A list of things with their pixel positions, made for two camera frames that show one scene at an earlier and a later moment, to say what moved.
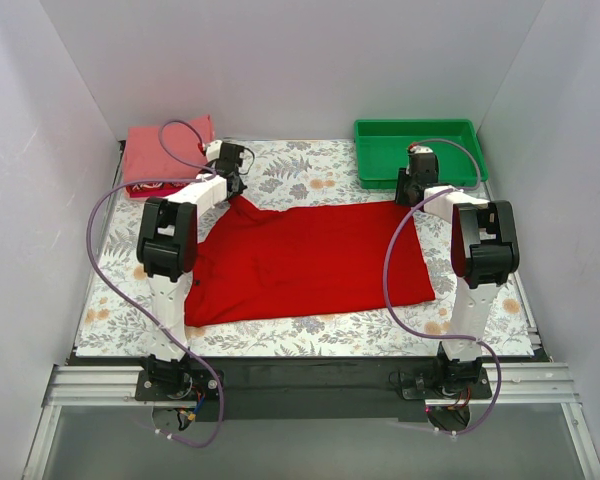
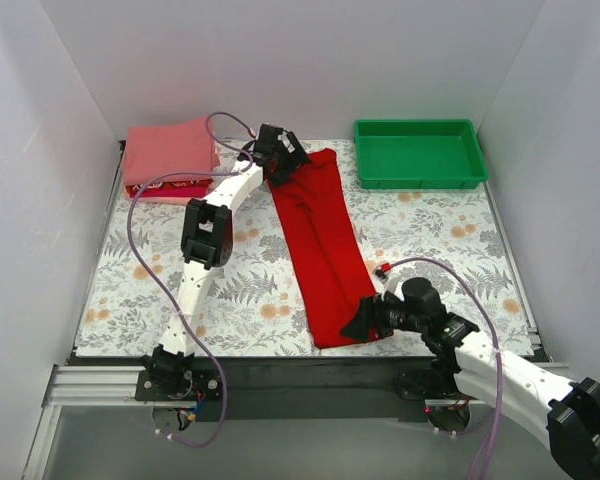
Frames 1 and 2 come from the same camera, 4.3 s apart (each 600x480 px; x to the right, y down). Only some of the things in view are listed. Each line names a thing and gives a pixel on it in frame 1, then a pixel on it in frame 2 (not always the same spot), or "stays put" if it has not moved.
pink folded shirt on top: [147, 158] stays put
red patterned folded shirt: [154, 189] stays put
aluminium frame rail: [532, 384] stays put
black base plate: [311, 389] stays put
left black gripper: [235, 185] to [285, 157]
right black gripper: [407, 191] to [376, 316]
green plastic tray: [381, 148] stays put
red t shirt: [253, 263] to [327, 260]
